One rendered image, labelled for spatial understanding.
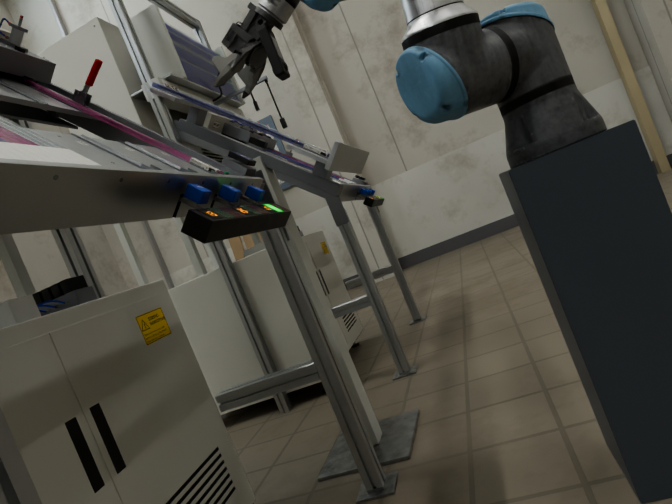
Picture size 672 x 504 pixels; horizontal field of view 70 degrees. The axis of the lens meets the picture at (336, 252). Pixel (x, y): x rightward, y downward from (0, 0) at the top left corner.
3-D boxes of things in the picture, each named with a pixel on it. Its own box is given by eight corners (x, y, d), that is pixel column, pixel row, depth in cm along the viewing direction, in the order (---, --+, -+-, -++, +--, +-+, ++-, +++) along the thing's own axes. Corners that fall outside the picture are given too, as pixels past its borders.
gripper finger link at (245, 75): (237, 83, 125) (243, 52, 118) (254, 96, 125) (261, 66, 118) (229, 87, 123) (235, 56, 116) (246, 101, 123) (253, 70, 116)
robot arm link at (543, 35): (590, 67, 74) (558, -16, 74) (525, 90, 70) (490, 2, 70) (536, 98, 86) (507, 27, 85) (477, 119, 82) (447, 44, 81)
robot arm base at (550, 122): (592, 135, 84) (571, 81, 83) (621, 124, 69) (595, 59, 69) (506, 170, 88) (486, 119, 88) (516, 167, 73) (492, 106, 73)
